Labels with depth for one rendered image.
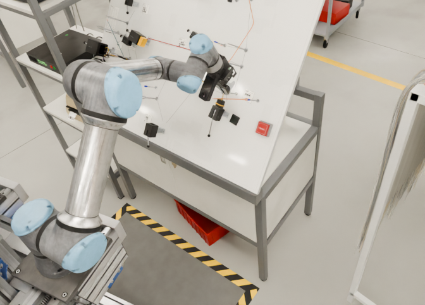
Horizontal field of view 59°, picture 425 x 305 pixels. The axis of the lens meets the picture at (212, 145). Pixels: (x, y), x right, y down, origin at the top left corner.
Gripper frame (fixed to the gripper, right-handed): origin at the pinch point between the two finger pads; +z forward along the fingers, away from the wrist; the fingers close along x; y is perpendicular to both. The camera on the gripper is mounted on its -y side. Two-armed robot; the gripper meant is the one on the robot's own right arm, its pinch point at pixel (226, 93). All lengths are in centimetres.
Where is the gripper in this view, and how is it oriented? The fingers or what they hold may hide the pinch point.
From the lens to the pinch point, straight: 158.4
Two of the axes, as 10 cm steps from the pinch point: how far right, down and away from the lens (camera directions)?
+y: 5.9, -8.0, 0.8
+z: 3.3, 3.3, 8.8
